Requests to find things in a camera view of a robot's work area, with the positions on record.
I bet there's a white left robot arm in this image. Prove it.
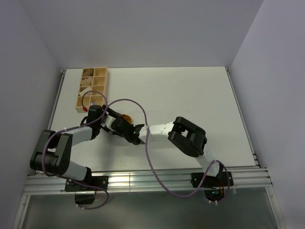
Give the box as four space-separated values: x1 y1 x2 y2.
30 105 122 190

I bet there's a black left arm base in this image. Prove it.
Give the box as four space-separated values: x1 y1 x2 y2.
64 176 109 208

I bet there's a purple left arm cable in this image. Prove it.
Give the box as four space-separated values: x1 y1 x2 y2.
42 90 110 210

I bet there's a cream rolled sock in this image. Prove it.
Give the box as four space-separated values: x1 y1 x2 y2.
79 87 92 96
82 68 94 77
80 77 93 86

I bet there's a cream rolled sock top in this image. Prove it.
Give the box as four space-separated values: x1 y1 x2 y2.
82 68 94 77

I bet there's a mustard yellow striped sock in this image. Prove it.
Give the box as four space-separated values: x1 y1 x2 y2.
121 114 132 124

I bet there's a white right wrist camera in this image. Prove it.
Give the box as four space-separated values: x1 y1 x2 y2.
101 115 116 132

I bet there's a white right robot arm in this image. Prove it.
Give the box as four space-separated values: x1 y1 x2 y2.
103 115 223 186

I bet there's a cream rolled sock middle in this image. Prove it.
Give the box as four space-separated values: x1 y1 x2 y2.
80 77 93 86

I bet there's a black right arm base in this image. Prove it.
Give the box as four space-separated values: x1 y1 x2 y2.
201 171 234 203

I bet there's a cream rolled sock lower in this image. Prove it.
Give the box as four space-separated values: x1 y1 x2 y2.
79 87 92 96

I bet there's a wooden compartment organizer box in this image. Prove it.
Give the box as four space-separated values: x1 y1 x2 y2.
75 67 108 113

